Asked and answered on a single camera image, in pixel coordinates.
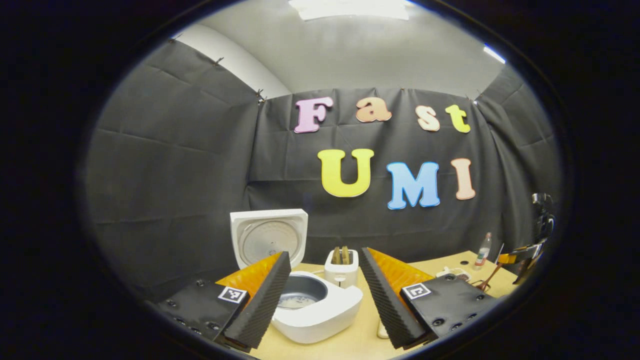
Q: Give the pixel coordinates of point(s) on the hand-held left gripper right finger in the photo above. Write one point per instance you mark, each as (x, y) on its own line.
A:
(387, 305)

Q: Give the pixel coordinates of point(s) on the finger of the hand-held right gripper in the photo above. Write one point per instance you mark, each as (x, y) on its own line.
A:
(525, 251)

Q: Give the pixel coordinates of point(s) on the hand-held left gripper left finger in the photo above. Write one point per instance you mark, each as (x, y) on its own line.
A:
(260, 305)

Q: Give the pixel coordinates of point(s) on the pale rice grains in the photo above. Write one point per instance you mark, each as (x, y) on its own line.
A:
(292, 301)

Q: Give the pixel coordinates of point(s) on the brown wooden spoon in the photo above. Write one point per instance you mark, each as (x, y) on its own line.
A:
(492, 277)

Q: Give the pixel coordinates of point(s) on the white rice cooker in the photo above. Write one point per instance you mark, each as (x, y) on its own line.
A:
(330, 315)

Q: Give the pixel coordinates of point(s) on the clear plastic water bottle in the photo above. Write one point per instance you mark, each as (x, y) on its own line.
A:
(483, 252)

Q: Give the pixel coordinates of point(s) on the white toaster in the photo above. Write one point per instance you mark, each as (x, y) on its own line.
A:
(342, 275)

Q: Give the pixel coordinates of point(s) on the brown bread slice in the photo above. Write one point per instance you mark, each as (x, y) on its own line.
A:
(346, 254)
(336, 255)

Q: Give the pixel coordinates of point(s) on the white divided dish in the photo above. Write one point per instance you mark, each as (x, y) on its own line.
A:
(452, 273)

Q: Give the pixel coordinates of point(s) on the black backdrop cloth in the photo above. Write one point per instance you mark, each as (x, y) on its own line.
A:
(175, 175)

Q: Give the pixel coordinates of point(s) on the small ceiling light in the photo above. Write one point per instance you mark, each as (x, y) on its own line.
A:
(494, 54)

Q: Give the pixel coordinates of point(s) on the ceiling light panel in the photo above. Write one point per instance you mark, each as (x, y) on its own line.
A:
(350, 7)

